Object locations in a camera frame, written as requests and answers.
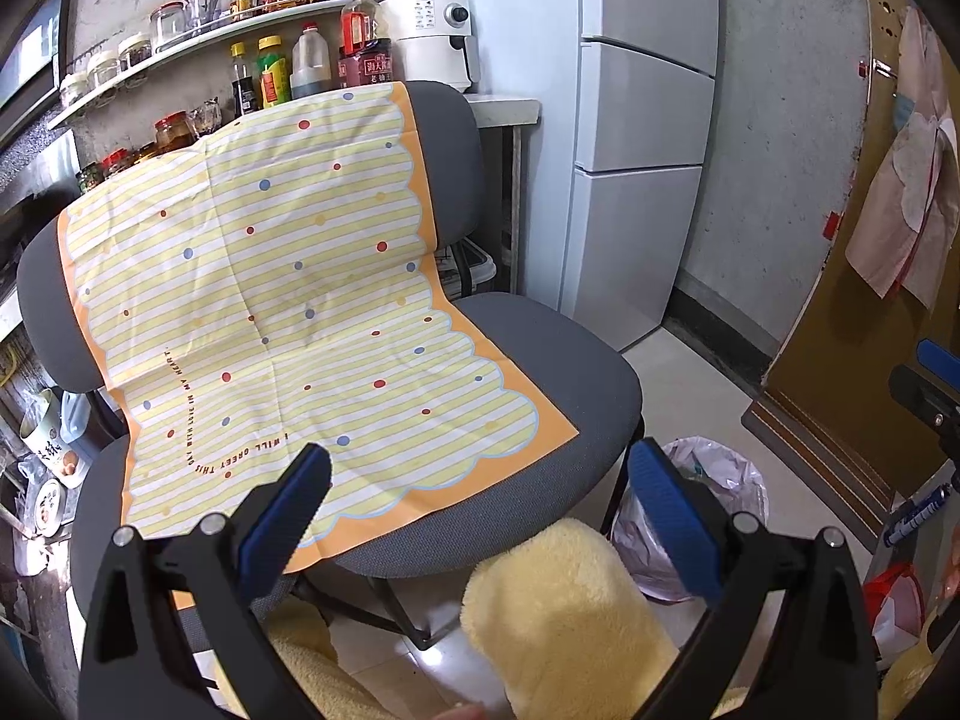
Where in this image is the pink lined waste bin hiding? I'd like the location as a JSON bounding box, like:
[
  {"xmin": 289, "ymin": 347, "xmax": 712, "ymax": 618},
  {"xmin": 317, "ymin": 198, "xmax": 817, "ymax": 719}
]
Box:
[{"xmin": 611, "ymin": 435, "xmax": 771, "ymax": 605}]

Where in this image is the white top side table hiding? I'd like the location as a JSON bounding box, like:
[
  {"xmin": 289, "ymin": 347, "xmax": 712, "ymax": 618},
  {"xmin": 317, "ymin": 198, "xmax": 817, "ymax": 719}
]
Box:
[{"xmin": 461, "ymin": 90, "xmax": 541, "ymax": 293}]

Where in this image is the yellow fluffy cushion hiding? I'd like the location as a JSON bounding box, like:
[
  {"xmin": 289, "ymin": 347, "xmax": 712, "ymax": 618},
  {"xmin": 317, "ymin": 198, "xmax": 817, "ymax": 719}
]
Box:
[{"xmin": 460, "ymin": 517, "xmax": 687, "ymax": 720}]

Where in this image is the brown wooden door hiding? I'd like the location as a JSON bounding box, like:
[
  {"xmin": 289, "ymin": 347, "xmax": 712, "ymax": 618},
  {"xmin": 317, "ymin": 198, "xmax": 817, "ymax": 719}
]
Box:
[{"xmin": 742, "ymin": 0, "xmax": 960, "ymax": 550}]

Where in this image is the yellow fleece trouser leg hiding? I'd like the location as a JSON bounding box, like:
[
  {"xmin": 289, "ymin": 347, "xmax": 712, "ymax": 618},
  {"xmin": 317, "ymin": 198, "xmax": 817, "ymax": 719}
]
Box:
[{"xmin": 214, "ymin": 600, "xmax": 410, "ymax": 720}]

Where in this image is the yellow green sauce bottle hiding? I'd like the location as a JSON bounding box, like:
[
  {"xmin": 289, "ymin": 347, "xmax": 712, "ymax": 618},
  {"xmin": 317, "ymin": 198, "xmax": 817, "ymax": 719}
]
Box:
[{"xmin": 257, "ymin": 35, "xmax": 292, "ymax": 107}]

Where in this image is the dark bottle yellow cap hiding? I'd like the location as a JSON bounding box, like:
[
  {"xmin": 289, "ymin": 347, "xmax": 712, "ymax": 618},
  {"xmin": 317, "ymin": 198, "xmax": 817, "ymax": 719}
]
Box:
[{"xmin": 229, "ymin": 43, "xmax": 260, "ymax": 117}]

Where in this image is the white air fryer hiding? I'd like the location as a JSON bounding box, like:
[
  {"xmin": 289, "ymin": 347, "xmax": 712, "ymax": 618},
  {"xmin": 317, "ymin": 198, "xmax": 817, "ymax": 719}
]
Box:
[{"xmin": 379, "ymin": 0, "xmax": 483, "ymax": 95}]

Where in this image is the red plastic bag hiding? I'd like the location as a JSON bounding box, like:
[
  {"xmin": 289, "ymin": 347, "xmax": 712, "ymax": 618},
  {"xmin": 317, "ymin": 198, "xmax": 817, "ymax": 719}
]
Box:
[{"xmin": 862, "ymin": 562, "xmax": 927, "ymax": 653}]

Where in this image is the white plastic storage box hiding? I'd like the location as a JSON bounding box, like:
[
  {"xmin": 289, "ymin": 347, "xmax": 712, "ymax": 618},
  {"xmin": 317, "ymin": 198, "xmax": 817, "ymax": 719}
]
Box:
[{"xmin": 437, "ymin": 236, "xmax": 497, "ymax": 301}]

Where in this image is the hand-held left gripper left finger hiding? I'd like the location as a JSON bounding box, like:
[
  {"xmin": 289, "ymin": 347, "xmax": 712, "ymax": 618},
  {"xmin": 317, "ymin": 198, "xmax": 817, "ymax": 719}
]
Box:
[{"xmin": 77, "ymin": 442, "xmax": 333, "ymax": 720}]

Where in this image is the white printed mug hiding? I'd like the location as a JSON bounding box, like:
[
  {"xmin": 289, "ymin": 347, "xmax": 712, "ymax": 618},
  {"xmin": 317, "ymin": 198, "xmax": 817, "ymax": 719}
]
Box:
[{"xmin": 19, "ymin": 388, "xmax": 65, "ymax": 460}]

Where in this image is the white refrigerator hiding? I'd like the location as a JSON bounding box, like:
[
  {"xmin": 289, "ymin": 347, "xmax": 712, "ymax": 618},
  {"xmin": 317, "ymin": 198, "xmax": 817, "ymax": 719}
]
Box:
[{"xmin": 521, "ymin": 0, "xmax": 721, "ymax": 350}]

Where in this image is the grey office chair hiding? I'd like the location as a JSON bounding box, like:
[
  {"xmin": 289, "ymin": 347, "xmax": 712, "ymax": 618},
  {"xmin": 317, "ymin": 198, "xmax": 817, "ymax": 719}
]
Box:
[{"xmin": 16, "ymin": 79, "xmax": 646, "ymax": 650}]

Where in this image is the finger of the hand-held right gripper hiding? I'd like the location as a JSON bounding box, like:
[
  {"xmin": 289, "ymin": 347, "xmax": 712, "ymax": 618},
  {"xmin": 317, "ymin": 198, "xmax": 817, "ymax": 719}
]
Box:
[
  {"xmin": 889, "ymin": 364, "xmax": 960, "ymax": 437},
  {"xmin": 916, "ymin": 339, "xmax": 960, "ymax": 387}
]

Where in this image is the light blue cup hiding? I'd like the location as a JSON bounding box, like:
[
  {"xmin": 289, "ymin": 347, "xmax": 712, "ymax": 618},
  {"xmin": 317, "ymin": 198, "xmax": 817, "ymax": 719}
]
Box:
[{"xmin": 58, "ymin": 392, "xmax": 95, "ymax": 466}]

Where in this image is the steel range hood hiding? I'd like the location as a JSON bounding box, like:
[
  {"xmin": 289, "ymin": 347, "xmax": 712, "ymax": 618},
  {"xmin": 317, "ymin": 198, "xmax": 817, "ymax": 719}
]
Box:
[{"xmin": 0, "ymin": 0, "xmax": 76, "ymax": 143}]

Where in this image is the pink hanging apron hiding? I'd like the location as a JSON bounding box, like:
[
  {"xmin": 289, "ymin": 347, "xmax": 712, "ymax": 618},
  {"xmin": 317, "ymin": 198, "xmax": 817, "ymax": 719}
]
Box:
[{"xmin": 846, "ymin": 7, "xmax": 957, "ymax": 312}]

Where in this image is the clear glass jar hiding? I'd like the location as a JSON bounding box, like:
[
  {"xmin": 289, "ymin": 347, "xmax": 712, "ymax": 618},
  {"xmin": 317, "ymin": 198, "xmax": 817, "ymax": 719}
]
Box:
[{"xmin": 187, "ymin": 97, "xmax": 224, "ymax": 137}]

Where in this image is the brown jug red cap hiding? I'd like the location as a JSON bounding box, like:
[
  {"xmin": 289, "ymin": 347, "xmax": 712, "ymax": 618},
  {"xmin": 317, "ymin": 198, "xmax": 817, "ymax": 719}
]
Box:
[{"xmin": 290, "ymin": 21, "xmax": 333, "ymax": 100}]

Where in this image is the white curved wall shelf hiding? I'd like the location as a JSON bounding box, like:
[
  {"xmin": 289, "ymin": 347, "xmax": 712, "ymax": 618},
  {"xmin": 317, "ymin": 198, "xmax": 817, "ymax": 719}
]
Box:
[{"xmin": 46, "ymin": 0, "xmax": 355, "ymax": 130}]

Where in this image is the yellow striped dotted mat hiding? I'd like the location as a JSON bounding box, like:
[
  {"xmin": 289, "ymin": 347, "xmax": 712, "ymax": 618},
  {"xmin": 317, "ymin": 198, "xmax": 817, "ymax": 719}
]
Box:
[{"xmin": 56, "ymin": 81, "xmax": 580, "ymax": 575}]

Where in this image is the large oil bottle red label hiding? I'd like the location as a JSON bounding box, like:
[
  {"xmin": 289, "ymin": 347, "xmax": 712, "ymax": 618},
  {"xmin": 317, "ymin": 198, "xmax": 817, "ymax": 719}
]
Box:
[{"xmin": 340, "ymin": 0, "xmax": 381, "ymax": 53}]

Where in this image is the blue white tube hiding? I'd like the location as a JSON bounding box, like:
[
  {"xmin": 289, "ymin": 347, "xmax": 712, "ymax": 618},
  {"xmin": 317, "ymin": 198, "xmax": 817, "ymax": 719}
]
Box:
[{"xmin": 883, "ymin": 484, "xmax": 952, "ymax": 548}]

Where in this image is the round printed tin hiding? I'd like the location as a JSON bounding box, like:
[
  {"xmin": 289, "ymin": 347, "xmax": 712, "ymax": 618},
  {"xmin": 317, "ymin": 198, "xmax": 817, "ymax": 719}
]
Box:
[{"xmin": 28, "ymin": 476, "xmax": 76, "ymax": 539}]

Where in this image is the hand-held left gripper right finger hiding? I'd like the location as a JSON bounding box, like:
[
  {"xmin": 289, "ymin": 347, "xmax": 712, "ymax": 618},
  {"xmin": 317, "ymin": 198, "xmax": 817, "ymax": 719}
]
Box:
[{"xmin": 627, "ymin": 437, "xmax": 880, "ymax": 720}]

